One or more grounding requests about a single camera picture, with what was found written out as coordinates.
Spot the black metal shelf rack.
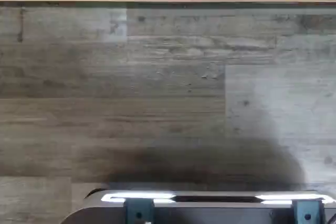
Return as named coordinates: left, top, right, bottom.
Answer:
left=0, top=0, right=336, bottom=9

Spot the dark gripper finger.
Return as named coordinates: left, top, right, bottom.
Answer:
left=125, top=199, right=155, bottom=224
left=292, top=200, right=326, bottom=224

